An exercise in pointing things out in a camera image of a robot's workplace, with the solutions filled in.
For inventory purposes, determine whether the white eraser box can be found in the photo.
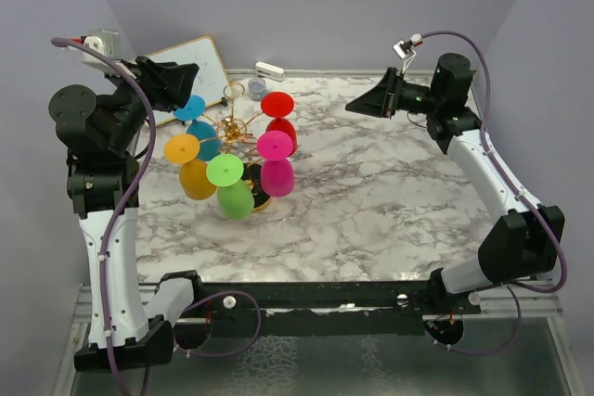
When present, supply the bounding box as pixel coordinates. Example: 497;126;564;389
254;61;285;82

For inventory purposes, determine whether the pink wine glass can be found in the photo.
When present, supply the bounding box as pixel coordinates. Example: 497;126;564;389
256;130;294;198

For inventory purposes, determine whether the blue wine glass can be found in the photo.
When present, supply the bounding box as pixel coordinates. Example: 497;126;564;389
173;95;221;161

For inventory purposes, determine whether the green wine glass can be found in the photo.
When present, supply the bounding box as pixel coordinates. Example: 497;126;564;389
206;153;254;220

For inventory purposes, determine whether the red wine glass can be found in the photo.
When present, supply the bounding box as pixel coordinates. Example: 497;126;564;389
261;92;297;155

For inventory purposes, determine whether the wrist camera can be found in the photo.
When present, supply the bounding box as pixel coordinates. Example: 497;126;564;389
393;33;423;73
82;29;122;74

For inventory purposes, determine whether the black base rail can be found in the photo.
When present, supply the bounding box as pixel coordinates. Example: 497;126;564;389
182;281;480;338

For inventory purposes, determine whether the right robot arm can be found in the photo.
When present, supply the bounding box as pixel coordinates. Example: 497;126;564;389
345;53;564;313

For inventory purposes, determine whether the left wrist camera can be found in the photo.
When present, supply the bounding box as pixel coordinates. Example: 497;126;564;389
82;29;122;74

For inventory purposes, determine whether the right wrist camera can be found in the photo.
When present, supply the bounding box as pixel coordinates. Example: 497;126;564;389
393;33;423;73

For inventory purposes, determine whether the orange wine glass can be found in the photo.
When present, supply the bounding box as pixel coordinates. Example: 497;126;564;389
163;134;216;200

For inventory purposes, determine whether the gold wire glass rack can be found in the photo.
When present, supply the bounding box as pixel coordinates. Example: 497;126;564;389
201;82;272;214

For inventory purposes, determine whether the small clear plastic cup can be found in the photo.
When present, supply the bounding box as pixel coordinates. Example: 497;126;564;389
248;77;268;102

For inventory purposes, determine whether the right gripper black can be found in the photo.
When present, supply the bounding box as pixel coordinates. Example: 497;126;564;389
346;68;443;119

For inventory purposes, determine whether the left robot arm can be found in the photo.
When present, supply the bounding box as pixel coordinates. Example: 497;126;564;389
48;57;205;372

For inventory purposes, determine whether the small whiteboard gold frame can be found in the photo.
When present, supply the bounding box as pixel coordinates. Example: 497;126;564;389
127;35;230;128

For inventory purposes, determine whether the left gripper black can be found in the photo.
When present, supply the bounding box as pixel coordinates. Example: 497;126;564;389
102;55;198;153

